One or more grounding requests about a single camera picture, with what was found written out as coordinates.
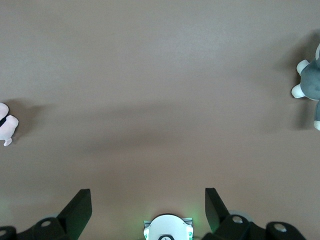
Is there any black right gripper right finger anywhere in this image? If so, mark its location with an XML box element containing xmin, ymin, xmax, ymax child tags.
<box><xmin>199</xmin><ymin>187</ymin><xmax>309</xmax><ymax>240</ymax></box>

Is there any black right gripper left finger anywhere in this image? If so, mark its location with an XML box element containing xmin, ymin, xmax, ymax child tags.
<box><xmin>0</xmin><ymin>188</ymin><xmax>93</xmax><ymax>240</ymax></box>

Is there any brown table mat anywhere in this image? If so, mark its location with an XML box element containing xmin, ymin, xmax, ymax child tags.
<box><xmin>0</xmin><ymin>0</ymin><xmax>320</xmax><ymax>240</ymax></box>

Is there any pale pink white plush dog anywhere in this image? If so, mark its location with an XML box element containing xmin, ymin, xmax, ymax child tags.
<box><xmin>0</xmin><ymin>102</ymin><xmax>20</xmax><ymax>147</ymax></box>

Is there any grey white plush husky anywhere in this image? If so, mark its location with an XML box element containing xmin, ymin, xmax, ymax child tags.
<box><xmin>290</xmin><ymin>42</ymin><xmax>320</xmax><ymax>131</ymax></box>

